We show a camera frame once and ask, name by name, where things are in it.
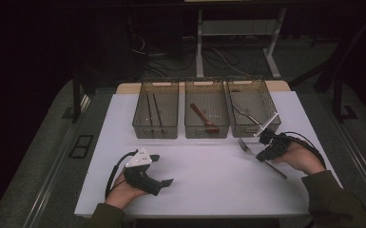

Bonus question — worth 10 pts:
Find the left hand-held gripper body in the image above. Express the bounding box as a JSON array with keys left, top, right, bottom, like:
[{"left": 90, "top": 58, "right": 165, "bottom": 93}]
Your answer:
[{"left": 123, "top": 145, "right": 163, "bottom": 197}]

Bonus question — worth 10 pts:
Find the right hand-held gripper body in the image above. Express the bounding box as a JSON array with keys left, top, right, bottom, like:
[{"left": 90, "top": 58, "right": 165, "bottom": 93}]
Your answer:
[{"left": 253, "top": 112, "right": 292, "bottom": 159}]

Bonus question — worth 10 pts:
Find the silver fork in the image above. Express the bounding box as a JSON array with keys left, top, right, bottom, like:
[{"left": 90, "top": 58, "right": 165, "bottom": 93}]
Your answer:
[{"left": 237, "top": 138, "right": 289, "bottom": 181}]

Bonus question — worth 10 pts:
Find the smoky clear plastic bin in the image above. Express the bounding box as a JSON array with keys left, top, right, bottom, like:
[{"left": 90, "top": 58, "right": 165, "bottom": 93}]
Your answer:
[
  {"left": 131, "top": 80, "right": 180, "bottom": 140},
  {"left": 183, "top": 79, "right": 231, "bottom": 140},
  {"left": 226, "top": 78, "right": 282, "bottom": 139}
]

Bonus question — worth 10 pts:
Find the reddish brown wooden spoon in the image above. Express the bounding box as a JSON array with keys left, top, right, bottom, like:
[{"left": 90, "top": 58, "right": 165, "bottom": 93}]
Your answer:
[{"left": 189, "top": 103, "right": 221, "bottom": 134}]

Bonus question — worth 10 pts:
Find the person's left hand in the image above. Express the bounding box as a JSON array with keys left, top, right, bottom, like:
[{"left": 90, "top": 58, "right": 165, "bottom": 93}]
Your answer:
[{"left": 105, "top": 175, "right": 147, "bottom": 210}]

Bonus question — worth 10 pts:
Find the black metal stand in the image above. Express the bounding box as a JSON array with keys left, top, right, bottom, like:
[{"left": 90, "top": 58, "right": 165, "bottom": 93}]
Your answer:
[{"left": 332, "top": 75, "right": 359, "bottom": 124}]

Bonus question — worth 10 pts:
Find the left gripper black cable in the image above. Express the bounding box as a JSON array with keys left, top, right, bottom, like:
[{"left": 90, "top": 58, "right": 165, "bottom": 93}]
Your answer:
[{"left": 105, "top": 149, "right": 139, "bottom": 200}]

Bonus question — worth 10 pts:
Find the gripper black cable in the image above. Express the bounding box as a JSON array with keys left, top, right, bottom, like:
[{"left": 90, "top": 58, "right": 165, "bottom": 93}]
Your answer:
[
  {"left": 280, "top": 130, "right": 328, "bottom": 169},
  {"left": 105, "top": 149, "right": 139, "bottom": 200}
]

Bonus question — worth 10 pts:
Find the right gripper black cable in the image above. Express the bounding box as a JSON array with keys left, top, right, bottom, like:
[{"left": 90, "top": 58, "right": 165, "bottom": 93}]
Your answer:
[{"left": 280, "top": 130, "right": 328, "bottom": 169}]

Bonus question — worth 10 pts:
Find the tangle of floor cables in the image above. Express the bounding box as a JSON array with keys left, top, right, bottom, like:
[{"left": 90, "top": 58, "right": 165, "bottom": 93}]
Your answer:
[{"left": 128, "top": 33, "right": 252, "bottom": 79}]

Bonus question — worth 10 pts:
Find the white metal desk frame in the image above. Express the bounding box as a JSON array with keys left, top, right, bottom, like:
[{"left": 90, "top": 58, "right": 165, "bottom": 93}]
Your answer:
[{"left": 195, "top": 7, "right": 288, "bottom": 80}]

